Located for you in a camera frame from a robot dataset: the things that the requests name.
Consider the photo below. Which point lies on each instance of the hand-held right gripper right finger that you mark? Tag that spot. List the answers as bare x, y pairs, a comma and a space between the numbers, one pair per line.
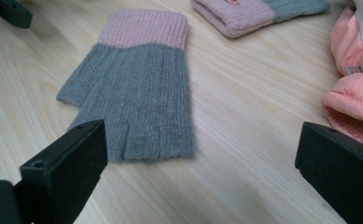
341, 168

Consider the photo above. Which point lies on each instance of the pink ski glove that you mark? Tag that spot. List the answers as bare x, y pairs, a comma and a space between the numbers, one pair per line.
356, 93

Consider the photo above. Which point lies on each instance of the grey pink knit glove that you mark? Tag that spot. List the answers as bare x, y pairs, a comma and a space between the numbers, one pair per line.
238, 18
138, 93

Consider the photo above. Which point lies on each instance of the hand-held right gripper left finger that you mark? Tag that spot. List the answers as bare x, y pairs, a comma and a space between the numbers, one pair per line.
64, 168

